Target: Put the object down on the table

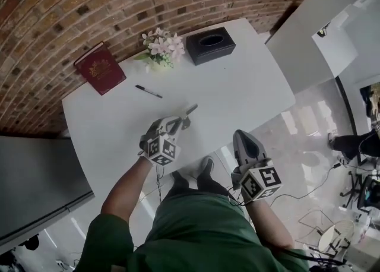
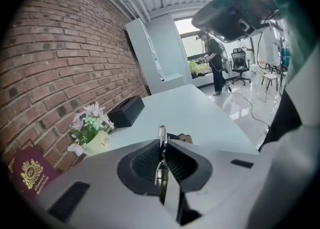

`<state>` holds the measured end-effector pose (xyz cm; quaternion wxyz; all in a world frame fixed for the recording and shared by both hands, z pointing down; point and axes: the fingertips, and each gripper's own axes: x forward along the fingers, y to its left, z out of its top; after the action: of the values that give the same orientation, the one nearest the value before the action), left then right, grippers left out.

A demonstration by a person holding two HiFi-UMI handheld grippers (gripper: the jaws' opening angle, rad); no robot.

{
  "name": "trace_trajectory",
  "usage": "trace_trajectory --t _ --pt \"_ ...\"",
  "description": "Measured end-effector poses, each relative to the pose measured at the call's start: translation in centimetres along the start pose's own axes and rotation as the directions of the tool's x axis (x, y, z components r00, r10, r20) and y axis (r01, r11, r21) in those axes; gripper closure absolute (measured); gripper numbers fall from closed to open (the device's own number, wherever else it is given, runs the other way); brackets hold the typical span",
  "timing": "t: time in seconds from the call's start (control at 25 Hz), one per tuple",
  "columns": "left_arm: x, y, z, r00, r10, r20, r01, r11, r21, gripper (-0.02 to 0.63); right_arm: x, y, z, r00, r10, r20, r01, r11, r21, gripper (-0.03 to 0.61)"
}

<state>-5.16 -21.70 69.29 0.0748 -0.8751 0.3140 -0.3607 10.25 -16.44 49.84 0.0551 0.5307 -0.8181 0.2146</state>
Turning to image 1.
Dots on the black office chair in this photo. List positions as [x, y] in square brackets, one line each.
[360, 193]

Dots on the grey metal cabinet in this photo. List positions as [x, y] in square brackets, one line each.
[38, 184]

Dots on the pink flowers in white pot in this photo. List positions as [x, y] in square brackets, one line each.
[161, 48]

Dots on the small black green gadget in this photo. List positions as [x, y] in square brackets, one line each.
[323, 31]

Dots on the person's right forearm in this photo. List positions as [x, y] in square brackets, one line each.
[267, 226]

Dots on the person's right shoe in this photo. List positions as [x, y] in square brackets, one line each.
[207, 164]

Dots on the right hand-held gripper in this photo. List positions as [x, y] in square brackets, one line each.
[249, 158]

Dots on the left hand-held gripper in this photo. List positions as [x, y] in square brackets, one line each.
[163, 143]

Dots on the person's green shirt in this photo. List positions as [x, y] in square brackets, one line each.
[202, 235]

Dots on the person's black trousers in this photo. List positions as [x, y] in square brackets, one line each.
[202, 186]

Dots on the black marker pen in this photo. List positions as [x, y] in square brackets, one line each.
[148, 91]

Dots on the black binder clip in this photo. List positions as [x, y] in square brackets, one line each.
[186, 123]

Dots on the white shelf unit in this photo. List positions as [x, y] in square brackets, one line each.
[311, 42]

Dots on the black tissue box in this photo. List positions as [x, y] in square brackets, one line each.
[210, 46]

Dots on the dark red hardcover book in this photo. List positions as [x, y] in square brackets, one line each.
[101, 69]

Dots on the person's left forearm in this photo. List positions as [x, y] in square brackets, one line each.
[127, 190]

